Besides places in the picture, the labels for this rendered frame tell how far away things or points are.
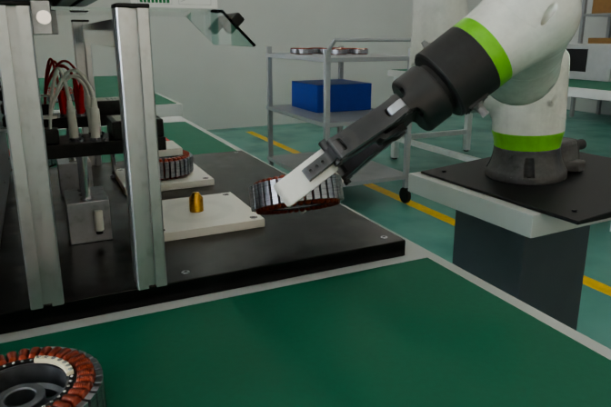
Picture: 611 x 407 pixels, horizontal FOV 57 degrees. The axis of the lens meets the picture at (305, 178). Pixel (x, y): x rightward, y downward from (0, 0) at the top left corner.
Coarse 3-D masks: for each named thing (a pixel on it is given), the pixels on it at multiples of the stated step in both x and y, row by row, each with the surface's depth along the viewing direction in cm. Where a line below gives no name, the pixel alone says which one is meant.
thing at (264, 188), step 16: (336, 176) 65; (256, 192) 64; (272, 192) 63; (320, 192) 63; (336, 192) 64; (256, 208) 65; (272, 208) 63; (288, 208) 71; (304, 208) 71; (320, 208) 71
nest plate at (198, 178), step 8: (200, 168) 105; (120, 176) 99; (184, 176) 99; (192, 176) 99; (200, 176) 99; (208, 176) 99; (120, 184) 97; (168, 184) 95; (176, 184) 95; (184, 184) 96; (192, 184) 96; (200, 184) 97; (208, 184) 98
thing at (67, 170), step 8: (56, 160) 94; (64, 160) 93; (88, 160) 93; (64, 168) 90; (72, 168) 91; (88, 168) 92; (64, 176) 91; (72, 176) 91; (64, 184) 91; (72, 184) 92
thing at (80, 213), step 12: (72, 192) 74; (96, 192) 74; (72, 204) 69; (84, 204) 70; (96, 204) 70; (108, 204) 71; (72, 216) 69; (84, 216) 70; (108, 216) 71; (72, 228) 70; (84, 228) 70; (108, 228) 72; (72, 240) 70; (84, 240) 71; (96, 240) 71
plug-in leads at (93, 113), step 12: (60, 72) 67; (60, 84) 67; (84, 84) 71; (72, 108) 68; (96, 108) 68; (48, 120) 67; (72, 120) 68; (96, 120) 69; (48, 132) 67; (72, 132) 69; (96, 132) 69
